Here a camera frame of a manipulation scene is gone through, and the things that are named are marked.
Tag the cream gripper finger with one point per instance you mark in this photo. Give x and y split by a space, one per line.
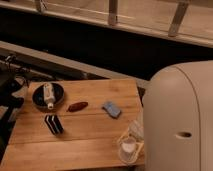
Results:
139 147
125 134

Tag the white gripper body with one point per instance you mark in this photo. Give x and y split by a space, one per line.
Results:
136 130

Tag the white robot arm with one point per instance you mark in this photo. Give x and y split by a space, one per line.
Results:
174 132

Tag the blue eraser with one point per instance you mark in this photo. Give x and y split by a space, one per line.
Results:
111 109

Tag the black white striped object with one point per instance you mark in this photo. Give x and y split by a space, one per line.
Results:
53 124

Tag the white tube on plate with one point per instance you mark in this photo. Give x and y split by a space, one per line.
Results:
49 97

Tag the metal railing frame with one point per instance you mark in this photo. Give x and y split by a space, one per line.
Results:
187 21

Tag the black equipment with cables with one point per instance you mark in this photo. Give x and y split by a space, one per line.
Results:
10 83

